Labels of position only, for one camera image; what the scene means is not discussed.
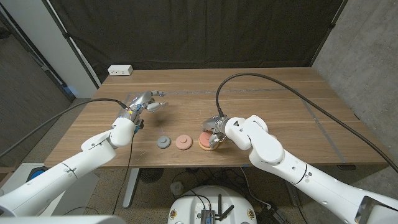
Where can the black power brick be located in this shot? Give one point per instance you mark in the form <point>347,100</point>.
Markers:
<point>270,215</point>

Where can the black round floor fan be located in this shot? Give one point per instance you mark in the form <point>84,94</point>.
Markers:
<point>151,175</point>

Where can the white table leg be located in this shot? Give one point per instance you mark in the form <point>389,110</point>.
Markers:
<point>132,183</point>

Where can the white power strip box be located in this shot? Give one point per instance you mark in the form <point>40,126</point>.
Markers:
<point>119,70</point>

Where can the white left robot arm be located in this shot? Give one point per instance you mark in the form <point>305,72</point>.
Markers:
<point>62,177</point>

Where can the white robot torso base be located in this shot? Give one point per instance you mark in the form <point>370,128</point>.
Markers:
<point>186,205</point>

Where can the small grey toy disc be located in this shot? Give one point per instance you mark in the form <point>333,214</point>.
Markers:
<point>163,143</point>

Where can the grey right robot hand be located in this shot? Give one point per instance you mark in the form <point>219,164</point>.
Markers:
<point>217,126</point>

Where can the grey tape workspace outline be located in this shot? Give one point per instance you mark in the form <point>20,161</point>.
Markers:
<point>192,92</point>

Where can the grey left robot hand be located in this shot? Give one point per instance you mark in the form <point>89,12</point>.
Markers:
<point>141,102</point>

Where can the black backdrop frame pole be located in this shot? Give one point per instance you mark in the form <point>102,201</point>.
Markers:
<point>331,26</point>
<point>71,43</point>

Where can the dark grey table leg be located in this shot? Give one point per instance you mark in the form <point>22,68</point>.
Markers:
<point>292,194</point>

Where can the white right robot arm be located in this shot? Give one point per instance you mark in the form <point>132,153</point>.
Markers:
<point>280,158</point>

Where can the black fabric backdrop curtain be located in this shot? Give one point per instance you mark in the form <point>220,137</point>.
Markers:
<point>202,31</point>

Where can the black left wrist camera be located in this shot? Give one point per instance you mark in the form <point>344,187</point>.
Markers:
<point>140,124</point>

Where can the large orange toy disc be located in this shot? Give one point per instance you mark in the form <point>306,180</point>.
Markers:
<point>204,149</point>

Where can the grey round floor object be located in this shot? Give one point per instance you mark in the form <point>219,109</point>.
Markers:
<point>177,188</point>

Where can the grey radio box with antennas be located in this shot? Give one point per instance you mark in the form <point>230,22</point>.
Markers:
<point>207,215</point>

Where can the dusty pink toy disc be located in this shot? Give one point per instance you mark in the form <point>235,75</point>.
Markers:
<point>183,143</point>

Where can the coral red toy disc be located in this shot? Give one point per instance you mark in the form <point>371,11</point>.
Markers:
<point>205,138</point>

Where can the black foot pedal blue pads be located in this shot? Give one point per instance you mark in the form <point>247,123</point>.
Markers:
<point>35,174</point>

